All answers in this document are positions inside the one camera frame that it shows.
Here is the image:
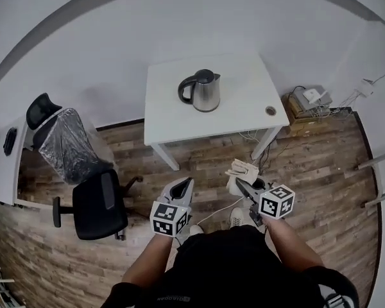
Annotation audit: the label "grey flat device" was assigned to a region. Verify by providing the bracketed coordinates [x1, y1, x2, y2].
[290, 85, 334, 110]

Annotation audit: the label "brown cardboard box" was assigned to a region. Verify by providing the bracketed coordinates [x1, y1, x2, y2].
[280, 91, 333, 136]

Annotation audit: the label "white cable bundle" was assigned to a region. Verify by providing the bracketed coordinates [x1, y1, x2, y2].
[314, 88, 362, 118]

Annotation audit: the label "white table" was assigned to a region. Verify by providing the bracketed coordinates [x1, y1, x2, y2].
[143, 52, 291, 171]

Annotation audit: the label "white floor cable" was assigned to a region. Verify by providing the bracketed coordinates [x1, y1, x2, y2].
[197, 196, 244, 226]

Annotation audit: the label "white adapter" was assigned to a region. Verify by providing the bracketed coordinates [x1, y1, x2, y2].
[302, 88, 327, 104]

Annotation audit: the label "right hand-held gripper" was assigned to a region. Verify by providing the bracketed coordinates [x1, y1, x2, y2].
[236, 178, 295, 227]

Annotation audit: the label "white towel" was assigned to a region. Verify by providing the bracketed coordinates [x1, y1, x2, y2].
[225, 158, 260, 196]

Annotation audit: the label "grey shoulder strap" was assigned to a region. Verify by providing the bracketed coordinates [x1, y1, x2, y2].
[322, 292, 354, 308]

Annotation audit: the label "person's right forearm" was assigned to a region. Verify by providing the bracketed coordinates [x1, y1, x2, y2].
[264, 218, 325, 271]

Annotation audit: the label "white wall socket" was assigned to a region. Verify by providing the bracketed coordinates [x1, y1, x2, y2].
[359, 78, 375, 96]

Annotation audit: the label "person's left forearm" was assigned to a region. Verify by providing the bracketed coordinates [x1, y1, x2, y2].
[120, 232, 177, 288]

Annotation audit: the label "black flat case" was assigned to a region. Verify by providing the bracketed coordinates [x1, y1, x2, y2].
[3, 127, 17, 157]

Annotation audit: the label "white desk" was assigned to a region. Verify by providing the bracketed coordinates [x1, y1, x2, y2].
[0, 115, 30, 210]

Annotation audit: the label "clear plastic chair cover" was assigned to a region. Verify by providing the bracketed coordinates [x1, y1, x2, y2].
[38, 107, 115, 185]

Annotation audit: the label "person's black shirt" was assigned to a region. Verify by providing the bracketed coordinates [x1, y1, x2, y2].
[101, 225, 360, 308]

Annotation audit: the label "black floor cables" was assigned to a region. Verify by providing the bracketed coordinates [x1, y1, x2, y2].
[258, 136, 296, 175]

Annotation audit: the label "person's right white shoe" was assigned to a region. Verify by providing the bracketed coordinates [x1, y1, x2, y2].
[229, 207, 244, 229]

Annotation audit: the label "black office chair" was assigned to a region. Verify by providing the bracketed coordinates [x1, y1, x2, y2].
[25, 92, 144, 241]

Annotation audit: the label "steel kettle with black handle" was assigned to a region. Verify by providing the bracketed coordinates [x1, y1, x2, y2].
[177, 69, 221, 114]

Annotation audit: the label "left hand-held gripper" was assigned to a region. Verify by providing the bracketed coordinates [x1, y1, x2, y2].
[150, 177, 194, 246]

